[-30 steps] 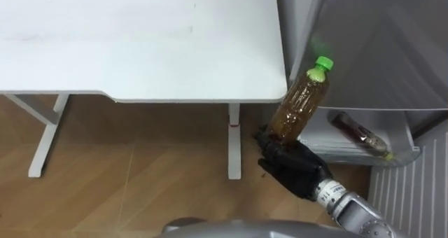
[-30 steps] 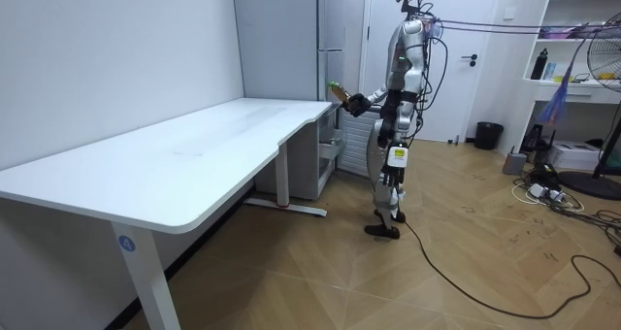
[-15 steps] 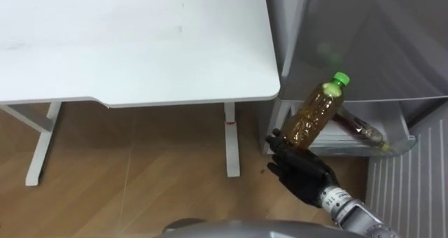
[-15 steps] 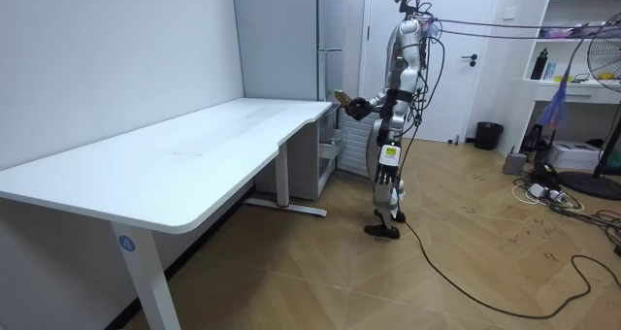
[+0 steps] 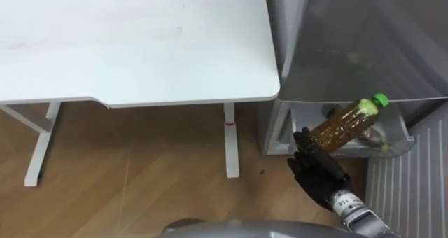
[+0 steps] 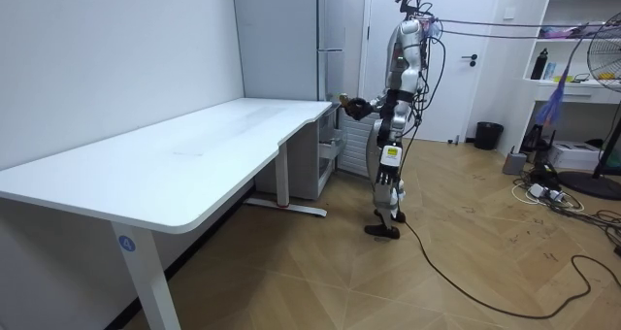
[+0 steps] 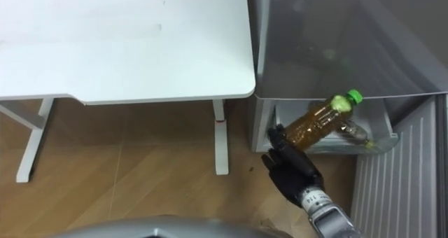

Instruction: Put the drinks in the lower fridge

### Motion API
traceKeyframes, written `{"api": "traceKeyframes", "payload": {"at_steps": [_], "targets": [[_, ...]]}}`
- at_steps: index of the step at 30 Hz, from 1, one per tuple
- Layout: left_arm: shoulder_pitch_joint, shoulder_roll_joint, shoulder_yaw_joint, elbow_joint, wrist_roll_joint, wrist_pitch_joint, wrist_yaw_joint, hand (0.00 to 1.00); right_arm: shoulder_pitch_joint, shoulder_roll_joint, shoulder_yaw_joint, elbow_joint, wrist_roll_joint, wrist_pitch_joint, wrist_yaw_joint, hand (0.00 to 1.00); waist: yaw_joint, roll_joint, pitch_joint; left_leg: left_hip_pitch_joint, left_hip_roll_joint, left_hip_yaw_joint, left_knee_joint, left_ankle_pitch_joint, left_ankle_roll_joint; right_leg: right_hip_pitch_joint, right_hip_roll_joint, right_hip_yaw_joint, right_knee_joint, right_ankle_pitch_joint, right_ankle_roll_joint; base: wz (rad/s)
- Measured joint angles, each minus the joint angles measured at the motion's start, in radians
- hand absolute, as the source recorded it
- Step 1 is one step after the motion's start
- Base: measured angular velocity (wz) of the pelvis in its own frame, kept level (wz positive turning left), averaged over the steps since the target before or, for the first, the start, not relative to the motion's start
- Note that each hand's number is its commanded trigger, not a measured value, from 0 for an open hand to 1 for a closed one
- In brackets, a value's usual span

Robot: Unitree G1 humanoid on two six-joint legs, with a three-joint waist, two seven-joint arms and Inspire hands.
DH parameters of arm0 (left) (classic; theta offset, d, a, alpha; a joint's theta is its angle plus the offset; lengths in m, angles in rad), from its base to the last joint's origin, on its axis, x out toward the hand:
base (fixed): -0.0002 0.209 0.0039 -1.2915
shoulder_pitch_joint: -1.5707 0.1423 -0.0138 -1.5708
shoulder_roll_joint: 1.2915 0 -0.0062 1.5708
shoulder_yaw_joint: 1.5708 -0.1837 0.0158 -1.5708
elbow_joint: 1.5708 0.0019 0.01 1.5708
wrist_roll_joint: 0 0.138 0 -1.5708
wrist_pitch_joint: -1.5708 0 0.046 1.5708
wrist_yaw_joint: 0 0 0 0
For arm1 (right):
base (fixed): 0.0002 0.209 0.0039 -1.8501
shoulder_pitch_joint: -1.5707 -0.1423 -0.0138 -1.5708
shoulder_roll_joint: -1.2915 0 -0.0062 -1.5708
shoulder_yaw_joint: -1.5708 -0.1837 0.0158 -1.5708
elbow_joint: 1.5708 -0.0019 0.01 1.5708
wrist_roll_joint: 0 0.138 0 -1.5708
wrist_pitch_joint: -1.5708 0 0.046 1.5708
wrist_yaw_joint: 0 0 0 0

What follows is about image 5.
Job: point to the clear bottle in door shelf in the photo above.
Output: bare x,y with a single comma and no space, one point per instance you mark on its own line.
371,134

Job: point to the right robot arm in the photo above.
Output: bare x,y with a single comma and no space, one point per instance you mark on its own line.
357,213

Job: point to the robot body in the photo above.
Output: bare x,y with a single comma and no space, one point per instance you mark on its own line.
259,230

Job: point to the open grey fridge door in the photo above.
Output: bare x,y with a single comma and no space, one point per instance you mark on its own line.
413,182

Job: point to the white desk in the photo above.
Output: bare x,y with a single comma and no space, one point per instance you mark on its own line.
140,45

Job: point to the grey fridge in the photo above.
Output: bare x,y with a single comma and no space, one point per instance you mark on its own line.
350,38

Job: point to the brown tea bottle green cap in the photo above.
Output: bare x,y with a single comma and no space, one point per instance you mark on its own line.
344,124

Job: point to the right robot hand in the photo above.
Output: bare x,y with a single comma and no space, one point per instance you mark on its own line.
320,175

